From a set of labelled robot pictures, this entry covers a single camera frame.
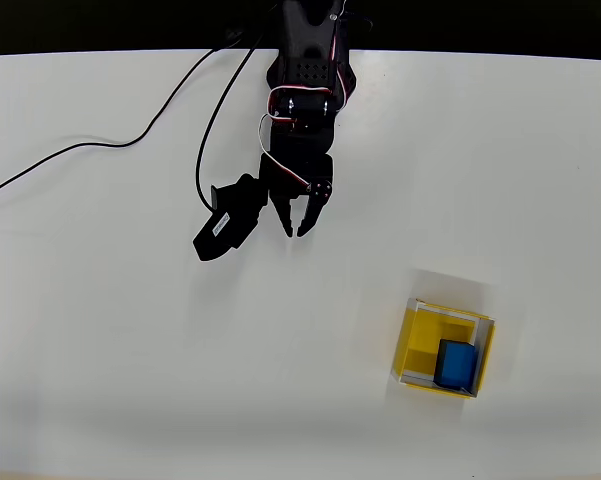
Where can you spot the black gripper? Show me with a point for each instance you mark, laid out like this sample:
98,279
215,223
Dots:
286,191

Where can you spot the blue cube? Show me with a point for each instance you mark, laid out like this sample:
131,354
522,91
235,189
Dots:
457,367

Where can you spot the yellow open box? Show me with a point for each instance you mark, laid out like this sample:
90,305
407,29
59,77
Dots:
420,340

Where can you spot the black gripper-mounted camera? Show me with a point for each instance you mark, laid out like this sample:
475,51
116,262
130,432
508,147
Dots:
227,225

